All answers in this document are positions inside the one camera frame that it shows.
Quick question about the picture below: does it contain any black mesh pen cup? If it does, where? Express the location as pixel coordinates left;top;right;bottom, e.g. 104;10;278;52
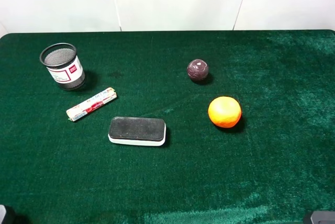
39;42;85;91

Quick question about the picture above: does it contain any white red candy roll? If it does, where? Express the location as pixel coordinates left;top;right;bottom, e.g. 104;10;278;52
66;87;117;122

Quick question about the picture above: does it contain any grey robot base right corner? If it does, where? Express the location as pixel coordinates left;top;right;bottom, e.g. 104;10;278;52
303;211;335;224

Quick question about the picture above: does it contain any whiteboard eraser black felt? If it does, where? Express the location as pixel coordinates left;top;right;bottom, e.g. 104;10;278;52
108;116;166;147

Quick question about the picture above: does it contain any dark maroon ball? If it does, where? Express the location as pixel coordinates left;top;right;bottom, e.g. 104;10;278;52
187;59;209;81

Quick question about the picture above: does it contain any green velvet table cloth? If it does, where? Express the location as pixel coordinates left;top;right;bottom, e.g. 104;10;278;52
1;30;334;223

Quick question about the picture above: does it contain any orange fruit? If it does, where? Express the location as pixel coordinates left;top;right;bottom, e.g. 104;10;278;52
208;96;242;128

